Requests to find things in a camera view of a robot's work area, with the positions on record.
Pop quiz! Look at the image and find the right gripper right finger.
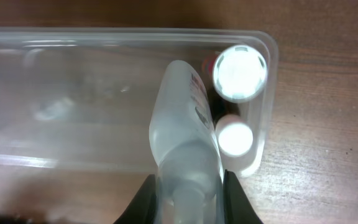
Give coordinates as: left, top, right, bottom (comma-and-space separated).
223, 170, 263, 224

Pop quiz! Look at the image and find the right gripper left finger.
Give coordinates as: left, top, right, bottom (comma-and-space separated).
114, 174, 157, 224

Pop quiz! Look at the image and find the white spray bottle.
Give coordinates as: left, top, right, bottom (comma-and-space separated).
149, 60, 224, 223

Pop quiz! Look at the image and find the dark bottle white cap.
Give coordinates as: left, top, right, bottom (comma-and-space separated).
209, 91, 254, 157

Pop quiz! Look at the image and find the orange tube white cap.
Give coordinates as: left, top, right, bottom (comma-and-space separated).
201, 44, 269, 104

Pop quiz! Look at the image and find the clear plastic container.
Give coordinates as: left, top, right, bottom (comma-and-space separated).
0, 27, 278, 177

